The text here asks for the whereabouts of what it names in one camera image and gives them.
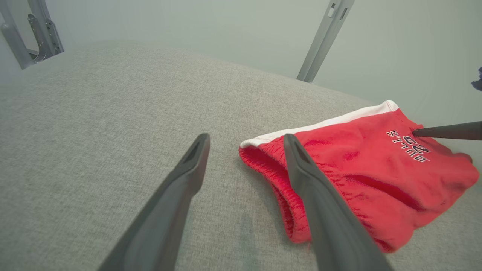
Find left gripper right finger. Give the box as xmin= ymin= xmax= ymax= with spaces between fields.
xmin=283 ymin=133 xmax=394 ymax=271

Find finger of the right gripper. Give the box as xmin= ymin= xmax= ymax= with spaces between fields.
xmin=412 ymin=121 xmax=482 ymax=141

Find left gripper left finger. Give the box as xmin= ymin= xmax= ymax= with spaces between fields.
xmin=97 ymin=133 xmax=211 ymax=271

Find red basketball shorts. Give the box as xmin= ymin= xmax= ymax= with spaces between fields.
xmin=239 ymin=100 xmax=480 ymax=253

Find dark blue object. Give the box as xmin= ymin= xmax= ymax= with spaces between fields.
xmin=471 ymin=67 xmax=482 ymax=91

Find grey fabric sofa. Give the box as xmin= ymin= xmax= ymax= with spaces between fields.
xmin=0 ymin=40 xmax=482 ymax=271

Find grey slotted metal post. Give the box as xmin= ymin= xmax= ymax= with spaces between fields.
xmin=296 ymin=0 xmax=355 ymax=83

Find grey perforated metal bracket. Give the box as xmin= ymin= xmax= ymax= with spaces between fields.
xmin=27 ymin=0 xmax=64 ymax=61

